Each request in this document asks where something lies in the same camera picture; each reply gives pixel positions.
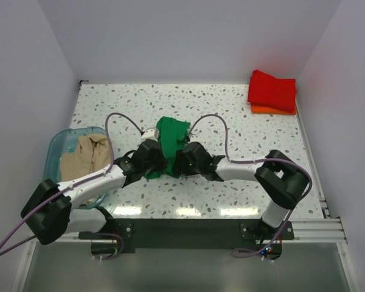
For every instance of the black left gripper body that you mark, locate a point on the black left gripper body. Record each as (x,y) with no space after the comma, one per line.
(158,163)

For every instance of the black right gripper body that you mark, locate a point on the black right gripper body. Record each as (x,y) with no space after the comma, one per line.
(188,168)

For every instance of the green t shirt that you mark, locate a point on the green t shirt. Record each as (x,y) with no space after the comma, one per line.
(172,137)

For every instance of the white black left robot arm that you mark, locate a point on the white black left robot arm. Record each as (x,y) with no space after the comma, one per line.
(54,208)

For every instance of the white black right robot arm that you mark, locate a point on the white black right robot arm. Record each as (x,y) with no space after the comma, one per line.
(285,182)

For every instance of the beige crumpled t shirt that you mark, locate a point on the beige crumpled t shirt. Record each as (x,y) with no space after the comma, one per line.
(91,154)

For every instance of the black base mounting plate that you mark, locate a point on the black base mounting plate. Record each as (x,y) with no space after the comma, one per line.
(125,235)

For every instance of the orange folded t shirt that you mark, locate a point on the orange folded t shirt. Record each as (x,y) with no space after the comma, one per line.
(257,109)

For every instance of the red folded t shirt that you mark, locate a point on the red folded t shirt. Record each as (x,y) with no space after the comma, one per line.
(266,90)

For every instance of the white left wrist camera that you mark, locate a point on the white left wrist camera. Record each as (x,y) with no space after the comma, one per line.
(151,133)

